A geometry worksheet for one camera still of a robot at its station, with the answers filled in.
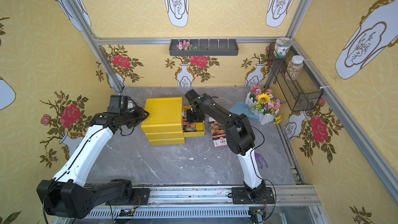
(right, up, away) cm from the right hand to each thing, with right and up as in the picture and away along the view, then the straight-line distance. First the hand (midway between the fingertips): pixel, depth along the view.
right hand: (195, 117), depth 95 cm
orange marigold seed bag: (-3, -5, -5) cm, 7 cm away
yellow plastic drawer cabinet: (-14, -2, -17) cm, 22 cm away
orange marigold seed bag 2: (+14, -9, 0) cm, 17 cm away
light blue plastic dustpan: (+33, +5, +18) cm, 38 cm away
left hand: (-27, +3, -15) cm, 31 cm away
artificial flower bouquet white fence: (+40, +7, -5) cm, 41 cm away
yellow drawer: (+4, -7, -6) cm, 10 cm away
